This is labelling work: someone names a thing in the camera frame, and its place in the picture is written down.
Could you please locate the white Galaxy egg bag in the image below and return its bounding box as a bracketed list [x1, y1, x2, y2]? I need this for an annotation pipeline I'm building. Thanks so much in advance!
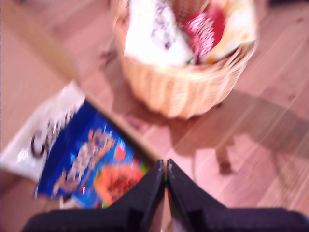
[124, 0, 195, 66]
[0, 81, 87, 182]

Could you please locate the woven wicker basket with handle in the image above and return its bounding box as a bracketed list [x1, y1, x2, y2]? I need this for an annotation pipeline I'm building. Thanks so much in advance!
[112, 0, 258, 119]

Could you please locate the red and cream egg bag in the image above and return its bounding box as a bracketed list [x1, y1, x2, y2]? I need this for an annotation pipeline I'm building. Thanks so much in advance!
[178, 0, 256, 65]

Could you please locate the blue Terry's egg bag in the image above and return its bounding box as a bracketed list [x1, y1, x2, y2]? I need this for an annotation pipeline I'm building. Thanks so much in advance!
[33, 101, 155, 210]

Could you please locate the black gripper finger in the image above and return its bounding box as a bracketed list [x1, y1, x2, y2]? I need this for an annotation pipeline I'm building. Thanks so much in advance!
[166, 158, 228, 232]
[105, 159, 166, 232]

